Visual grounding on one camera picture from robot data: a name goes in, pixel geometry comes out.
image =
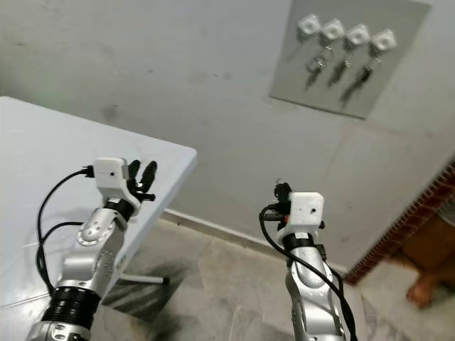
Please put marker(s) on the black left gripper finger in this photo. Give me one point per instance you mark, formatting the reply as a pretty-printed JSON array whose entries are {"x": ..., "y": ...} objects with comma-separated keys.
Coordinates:
[
  {"x": 149, "y": 174},
  {"x": 134, "y": 169}
]

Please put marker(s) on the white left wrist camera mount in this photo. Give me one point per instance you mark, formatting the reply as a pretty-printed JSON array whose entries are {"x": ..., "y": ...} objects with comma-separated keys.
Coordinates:
[{"x": 111, "y": 172}]

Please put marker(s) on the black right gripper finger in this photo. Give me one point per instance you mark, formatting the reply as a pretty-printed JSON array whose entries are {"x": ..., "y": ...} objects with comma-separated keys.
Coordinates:
[
  {"x": 279, "y": 192},
  {"x": 288, "y": 193}
]

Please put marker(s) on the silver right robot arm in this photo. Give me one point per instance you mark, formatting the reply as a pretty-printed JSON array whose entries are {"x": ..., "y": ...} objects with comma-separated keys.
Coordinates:
[{"x": 309, "y": 284}]

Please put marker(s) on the white folding table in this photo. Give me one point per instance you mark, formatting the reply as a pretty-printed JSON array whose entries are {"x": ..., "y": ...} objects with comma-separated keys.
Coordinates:
[{"x": 35, "y": 149}]

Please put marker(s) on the red brick edging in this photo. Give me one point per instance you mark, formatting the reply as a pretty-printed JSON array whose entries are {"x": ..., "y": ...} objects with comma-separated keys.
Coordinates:
[{"x": 398, "y": 227}]

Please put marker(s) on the bare person foot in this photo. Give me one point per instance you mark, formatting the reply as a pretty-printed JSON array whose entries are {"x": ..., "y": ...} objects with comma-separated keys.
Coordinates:
[{"x": 424, "y": 291}]

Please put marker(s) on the grey wall board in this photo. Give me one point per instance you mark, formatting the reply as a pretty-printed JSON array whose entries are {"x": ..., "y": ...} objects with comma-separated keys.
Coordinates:
[{"x": 398, "y": 78}]

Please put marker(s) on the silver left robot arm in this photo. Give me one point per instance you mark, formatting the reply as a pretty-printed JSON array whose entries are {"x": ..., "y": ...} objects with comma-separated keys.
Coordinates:
[{"x": 96, "y": 245}]

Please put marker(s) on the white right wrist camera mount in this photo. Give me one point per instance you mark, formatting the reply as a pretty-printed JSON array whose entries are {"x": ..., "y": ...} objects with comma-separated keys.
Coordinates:
[{"x": 306, "y": 209}]

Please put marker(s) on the white wall hook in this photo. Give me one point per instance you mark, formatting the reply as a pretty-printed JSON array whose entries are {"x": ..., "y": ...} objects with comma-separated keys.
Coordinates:
[
  {"x": 384, "y": 41},
  {"x": 357, "y": 35},
  {"x": 333, "y": 30},
  {"x": 308, "y": 25}
]

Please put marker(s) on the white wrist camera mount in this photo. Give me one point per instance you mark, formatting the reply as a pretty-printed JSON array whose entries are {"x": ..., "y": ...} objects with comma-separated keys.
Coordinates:
[
  {"x": 306, "y": 209},
  {"x": 111, "y": 172}
]

